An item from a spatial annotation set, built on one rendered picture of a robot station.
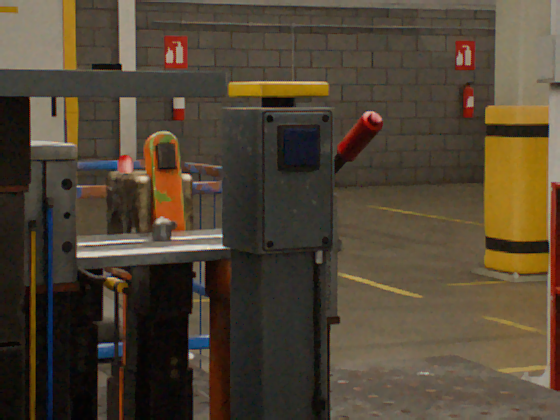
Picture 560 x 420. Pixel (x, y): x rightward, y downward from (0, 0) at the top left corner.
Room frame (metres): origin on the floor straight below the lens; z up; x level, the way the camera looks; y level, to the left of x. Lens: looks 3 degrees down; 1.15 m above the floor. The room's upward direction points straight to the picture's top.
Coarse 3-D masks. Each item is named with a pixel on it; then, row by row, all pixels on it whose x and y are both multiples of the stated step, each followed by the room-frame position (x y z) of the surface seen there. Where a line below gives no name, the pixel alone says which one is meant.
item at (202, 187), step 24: (96, 168) 4.17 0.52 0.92; (144, 168) 4.24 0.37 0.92; (192, 168) 3.99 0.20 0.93; (216, 168) 3.80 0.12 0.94; (96, 192) 2.97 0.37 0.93; (216, 192) 3.09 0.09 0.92; (120, 312) 3.31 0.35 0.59; (120, 336) 3.34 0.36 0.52; (192, 336) 3.08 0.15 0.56; (120, 360) 3.45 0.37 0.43
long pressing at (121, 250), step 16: (80, 240) 1.31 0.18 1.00; (96, 240) 1.31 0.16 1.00; (112, 240) 1.31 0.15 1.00; (128, 240) 1.31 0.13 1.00; (144, 240) 1.31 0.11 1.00; (176, 240) 1.30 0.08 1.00; (192, 240) 1.34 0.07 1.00; (208, 240) 1.30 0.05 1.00; (80, 256) 1.17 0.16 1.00; (96, 256) 1.18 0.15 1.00; (112, 256) 1.18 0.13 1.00; (128, 256) 1.19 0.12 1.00; (144, 256) 1.20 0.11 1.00; (160, 256) 1.21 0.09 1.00; (176, 256) 1.21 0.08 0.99; (192, 256) 1.22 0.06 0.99; (208, 256) 1.23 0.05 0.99; (224, 256) 1.24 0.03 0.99
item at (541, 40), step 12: (552, 0) 5.03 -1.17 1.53; (552, 12) 5.03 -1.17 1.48; (552, 24) 5.03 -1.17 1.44; (540, 36) 4.98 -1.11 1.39; (552, 36) 4.91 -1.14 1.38; (540, 48) 4.97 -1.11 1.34; (552, 48) 4.90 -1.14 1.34; (540, 60) 4.97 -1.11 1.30; (552, 60) 4.90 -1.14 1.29; (540, 72) 4.97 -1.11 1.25; (552, 72) 4.90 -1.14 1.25; (552, 84) 5.02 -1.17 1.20; (552, 96) 5.02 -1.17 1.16; (552, 108) 5.02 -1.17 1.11; (552, 120) 5.02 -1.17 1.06; (552, 132) 5.02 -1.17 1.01; (552, 144) 5.02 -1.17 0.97; (552, 156) 5.02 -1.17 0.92; (552, 168) 5.01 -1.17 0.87; (552, 180) 5.01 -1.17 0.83; (540, 384) 4.94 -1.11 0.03
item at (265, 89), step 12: (228, 84) 1.00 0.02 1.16; (240, 84) 0.98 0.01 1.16; (252, 84) 0.96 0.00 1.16; (264, 84) 0.95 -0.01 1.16; (276, 84) 0.96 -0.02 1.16; (288, 84) 0.96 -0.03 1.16; (300, 84) 0.97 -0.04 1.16; (312, 84) 0.97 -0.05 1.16; (324, 84) 0.98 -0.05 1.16; (240, 96) 0.98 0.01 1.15; (252, 96) 0.97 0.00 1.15; (264, 96) 0.95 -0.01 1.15; (276, 96) 0.96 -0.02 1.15; (288, 96) 0.96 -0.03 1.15; (300, 96) 0.97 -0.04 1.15; (312, 96) 0.97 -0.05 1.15; (324, 96) 0.98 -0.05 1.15
